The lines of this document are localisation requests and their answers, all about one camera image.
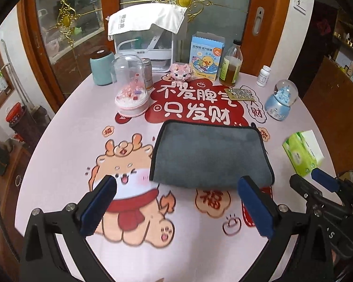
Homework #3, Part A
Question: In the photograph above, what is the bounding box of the glass dome with pink base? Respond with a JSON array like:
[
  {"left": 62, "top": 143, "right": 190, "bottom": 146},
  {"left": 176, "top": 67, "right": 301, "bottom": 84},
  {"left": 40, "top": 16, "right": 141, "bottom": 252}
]
[{"left": 111, "top": 55, "right": 150, "bottom": 117}]

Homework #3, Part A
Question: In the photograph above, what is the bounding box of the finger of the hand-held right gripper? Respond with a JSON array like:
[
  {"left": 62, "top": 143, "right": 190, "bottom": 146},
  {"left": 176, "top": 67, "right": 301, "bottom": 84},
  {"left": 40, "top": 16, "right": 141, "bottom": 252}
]
[
  {"left": 289, "top": 174, "right": 322, "bottom": 207},
  {"left": 311, "top": 167, "right": 341, "bottom": 193}
]

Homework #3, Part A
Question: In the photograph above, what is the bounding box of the pink block pig toy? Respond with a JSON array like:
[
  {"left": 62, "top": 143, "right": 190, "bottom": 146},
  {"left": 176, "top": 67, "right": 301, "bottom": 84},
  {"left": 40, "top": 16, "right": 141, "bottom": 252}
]
[{"left": 169, "top": 63, "right": 195, "bottom": 82}]

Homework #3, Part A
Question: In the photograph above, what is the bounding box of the glass bottle with yellow liquid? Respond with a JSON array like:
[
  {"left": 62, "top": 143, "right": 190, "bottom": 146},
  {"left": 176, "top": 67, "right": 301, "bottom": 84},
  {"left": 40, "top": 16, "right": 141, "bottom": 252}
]
[{"left": 219, "top": 39, "right": 243, "bottom": 88}]

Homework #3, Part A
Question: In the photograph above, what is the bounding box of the pink printed table cover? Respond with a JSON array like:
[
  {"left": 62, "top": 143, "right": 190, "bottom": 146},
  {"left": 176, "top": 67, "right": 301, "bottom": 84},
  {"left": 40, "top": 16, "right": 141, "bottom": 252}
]
[{"left": 15, "top": 72, "right": 337, "bottom": 282}]

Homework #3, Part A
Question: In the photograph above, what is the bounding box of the blue snow globe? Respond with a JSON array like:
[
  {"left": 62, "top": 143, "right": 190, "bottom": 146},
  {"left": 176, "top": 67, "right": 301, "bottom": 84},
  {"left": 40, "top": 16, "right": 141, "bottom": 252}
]
[{"left": 264, "top": 79, "right": 299, "bottom": 121}]

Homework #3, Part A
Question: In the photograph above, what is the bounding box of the white cloth cover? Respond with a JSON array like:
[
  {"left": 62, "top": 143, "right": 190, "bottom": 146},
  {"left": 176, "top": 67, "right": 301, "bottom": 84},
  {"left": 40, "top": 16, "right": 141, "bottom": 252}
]
[{"left": 107, "top": 2, "right": 185, "bottom": 35}]

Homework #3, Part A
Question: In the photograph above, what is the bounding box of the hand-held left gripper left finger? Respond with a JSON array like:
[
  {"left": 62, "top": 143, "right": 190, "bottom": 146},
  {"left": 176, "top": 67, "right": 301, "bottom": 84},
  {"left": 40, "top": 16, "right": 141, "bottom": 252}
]
[{"left": 19, "top": 175, "right": 118, "bottom": 282}]

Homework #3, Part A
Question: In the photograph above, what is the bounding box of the wooden cabinet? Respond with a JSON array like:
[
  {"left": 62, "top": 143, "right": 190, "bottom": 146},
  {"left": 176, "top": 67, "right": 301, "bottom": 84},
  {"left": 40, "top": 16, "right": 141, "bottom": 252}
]
[{"left": 301, "top": 56, "right": 353, "bottom": 180}]

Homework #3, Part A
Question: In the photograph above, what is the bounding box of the small patterned coaster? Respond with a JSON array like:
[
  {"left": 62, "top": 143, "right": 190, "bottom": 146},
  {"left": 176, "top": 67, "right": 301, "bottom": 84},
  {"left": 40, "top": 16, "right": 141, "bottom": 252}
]
[{"left": 225, "top": 87, "right": 258, "bottom": 102}]

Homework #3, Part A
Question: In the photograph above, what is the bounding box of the grey towel with black edge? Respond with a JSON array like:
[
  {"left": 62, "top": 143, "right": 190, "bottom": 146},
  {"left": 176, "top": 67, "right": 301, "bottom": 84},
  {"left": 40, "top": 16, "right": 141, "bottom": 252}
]
[{"left": 149, "top": 120, "right": 275, "bottom": 190}]

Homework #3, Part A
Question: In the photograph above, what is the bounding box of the white countertop appliance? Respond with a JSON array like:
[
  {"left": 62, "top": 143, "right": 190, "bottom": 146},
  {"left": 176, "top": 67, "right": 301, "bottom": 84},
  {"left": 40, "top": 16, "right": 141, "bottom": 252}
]
[{"left": 107, "top": 25, "right": 181, "bottom": 73}]

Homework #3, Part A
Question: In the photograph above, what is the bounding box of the blue duck print box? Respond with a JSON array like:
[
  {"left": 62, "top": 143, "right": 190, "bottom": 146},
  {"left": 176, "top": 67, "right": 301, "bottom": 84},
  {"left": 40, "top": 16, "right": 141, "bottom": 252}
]
[{"left": 189, "top": 31, "right": 226, "bottom": 81}]

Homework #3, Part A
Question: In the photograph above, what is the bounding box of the teal canister with dark lid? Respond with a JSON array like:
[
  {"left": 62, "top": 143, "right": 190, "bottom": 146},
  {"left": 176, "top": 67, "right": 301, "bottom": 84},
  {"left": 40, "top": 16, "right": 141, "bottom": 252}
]
[{"left": 90, "top": 49, "right": 116, "bottom": 86}]

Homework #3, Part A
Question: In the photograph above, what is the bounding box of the green tissue pack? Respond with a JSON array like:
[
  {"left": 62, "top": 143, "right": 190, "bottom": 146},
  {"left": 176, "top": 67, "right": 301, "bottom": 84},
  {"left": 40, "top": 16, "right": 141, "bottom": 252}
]
[{"left": 282, "top": 129, "right": 325, "bottom": 177}]

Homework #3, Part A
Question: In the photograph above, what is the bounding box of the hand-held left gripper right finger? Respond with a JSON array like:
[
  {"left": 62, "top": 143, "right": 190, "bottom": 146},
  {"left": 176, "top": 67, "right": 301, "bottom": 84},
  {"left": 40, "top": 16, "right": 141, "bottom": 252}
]
[{"left": 237, "top": 175, "right": 333, "bottom": 282}]

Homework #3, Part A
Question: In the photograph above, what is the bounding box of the red bucket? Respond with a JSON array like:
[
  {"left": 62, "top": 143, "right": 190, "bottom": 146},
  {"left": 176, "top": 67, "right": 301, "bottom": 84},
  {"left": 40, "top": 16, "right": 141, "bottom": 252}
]
[{"left": 5, "top": 103, "right": 25, "bottom": 124}]

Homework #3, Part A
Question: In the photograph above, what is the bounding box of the white pill bottle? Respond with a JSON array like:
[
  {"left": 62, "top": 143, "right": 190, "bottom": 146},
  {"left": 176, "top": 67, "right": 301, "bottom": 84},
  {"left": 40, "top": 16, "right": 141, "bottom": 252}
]
[{"left": 257, "top": 65, "right": 271, "bottom": 88}]

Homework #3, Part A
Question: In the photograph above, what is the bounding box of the metal tin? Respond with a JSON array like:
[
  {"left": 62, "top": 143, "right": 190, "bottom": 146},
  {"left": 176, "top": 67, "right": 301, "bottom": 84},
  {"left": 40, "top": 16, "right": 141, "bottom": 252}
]
[{"left": 141, "top": 58, "right": 153, "bottom": 91}]

